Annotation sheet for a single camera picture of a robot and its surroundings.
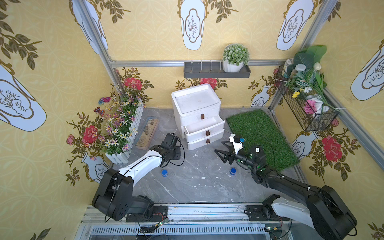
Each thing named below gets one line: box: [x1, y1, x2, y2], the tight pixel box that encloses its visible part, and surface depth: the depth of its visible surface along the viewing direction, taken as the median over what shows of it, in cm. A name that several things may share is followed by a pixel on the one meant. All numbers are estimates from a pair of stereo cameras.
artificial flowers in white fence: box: [93, 93, 145, 164], surface depth 90 cm
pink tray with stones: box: [135, 116, 159, 151], surface depth 105 cm
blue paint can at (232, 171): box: [229, 167, 237, 176], surface depth 87 cm
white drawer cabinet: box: [171, 83, 225, 150], surface depth 94 cm
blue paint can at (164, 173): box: [161, 169, 169, 178], surface depth 88 cm
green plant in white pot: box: [222, 43, 250, 73], surface depth 76 cm
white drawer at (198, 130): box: [183, 115, 226, 143], surface depth 94 cm
